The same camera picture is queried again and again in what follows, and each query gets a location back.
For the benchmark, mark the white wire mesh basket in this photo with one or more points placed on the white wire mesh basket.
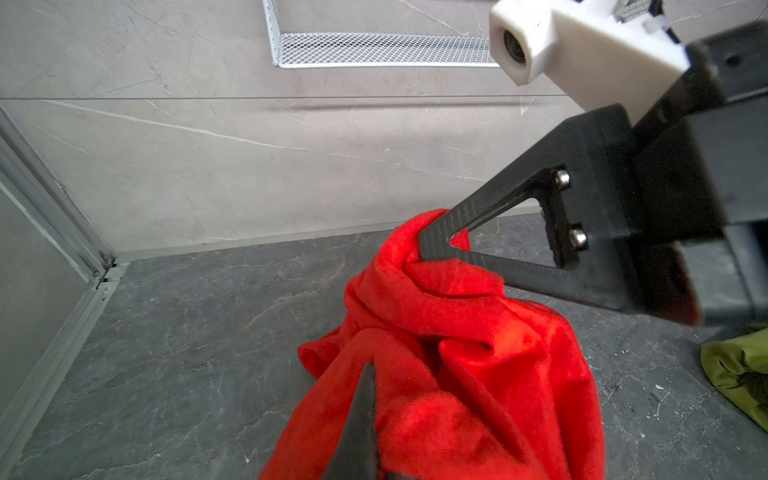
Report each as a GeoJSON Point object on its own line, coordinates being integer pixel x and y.
{"type": "Point", "coordinates": [314, 50]}

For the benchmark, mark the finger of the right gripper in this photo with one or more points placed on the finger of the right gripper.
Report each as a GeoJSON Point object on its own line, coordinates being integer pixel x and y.
{"type": "Point", "coordinates": [557, 221]}

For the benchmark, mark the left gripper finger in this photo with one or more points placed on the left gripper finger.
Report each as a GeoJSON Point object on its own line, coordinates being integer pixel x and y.
{"type": "Point", "coordinates": [357, 455]}

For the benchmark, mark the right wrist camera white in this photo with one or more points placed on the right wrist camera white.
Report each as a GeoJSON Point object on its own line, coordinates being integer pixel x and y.
{"type": "Point", "coordinates": [586, 52]}

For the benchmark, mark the olive green cloth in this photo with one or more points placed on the olive green cloth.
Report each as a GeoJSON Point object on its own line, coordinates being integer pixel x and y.
{"type": "Point", "coordinates": [737, 369]}

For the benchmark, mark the red cloth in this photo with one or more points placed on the red cloth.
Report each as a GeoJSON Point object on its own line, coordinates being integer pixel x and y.
{"type": "Point", "coordinates": [470, 384]}

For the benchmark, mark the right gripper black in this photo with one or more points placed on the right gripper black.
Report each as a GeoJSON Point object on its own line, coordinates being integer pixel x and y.
{"type": "Point", "coordinates": [701, 175]}

